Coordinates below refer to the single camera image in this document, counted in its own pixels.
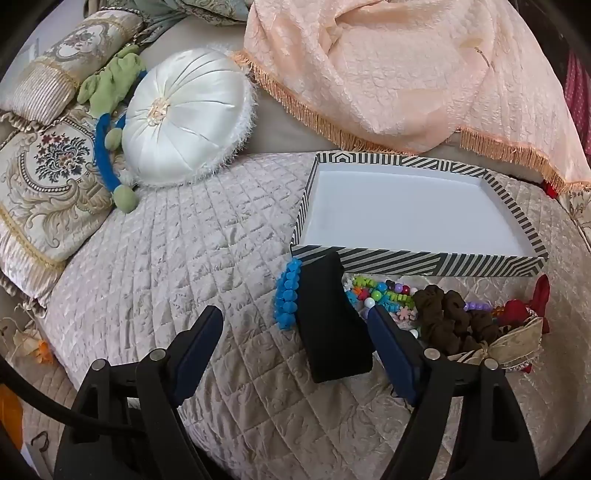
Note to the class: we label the black fabric headband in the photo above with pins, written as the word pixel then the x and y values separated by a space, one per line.
pixel 332 323

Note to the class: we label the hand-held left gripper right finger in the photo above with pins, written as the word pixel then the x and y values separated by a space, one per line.
pixel 392 355

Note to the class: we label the pink polka-dot garment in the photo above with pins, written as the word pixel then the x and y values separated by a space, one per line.
pixel 577 97

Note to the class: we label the small red object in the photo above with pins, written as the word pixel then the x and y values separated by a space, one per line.
pixel 549 188

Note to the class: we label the floral embroidered beige cushion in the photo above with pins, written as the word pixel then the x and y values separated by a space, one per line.
pixel 51 184

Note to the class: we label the beige quilted bedspread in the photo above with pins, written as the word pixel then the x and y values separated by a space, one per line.
pixel 184 258

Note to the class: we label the beige embroidered bolster cushion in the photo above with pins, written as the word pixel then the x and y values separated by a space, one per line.
pixel 60 60

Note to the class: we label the pale green damask cushion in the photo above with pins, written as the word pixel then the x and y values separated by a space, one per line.
pixel 203 9

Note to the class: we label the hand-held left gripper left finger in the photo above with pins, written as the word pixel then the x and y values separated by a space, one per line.
pixel 198 350

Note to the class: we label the brown scrunchie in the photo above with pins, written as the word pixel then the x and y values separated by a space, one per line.
pixel 443 318

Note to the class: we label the beige ribbon hair bow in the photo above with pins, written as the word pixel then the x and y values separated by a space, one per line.
pixel 508 346

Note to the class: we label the black-and-white striped box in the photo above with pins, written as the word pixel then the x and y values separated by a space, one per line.
pixel 406 217

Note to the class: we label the floral patterned cushion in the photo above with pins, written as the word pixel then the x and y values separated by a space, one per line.
pixel 577 207

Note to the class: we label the green and blue plush toy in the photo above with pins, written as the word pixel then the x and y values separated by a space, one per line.
pixel 115 74

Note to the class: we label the red fabric hair bow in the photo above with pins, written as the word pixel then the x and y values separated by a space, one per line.
pixel 540 295

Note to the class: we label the white round satin pillow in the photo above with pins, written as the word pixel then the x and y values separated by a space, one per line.
pixel 184 115

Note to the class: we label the peach fringed blanket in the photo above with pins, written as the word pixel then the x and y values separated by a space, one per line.
pixel 392 69

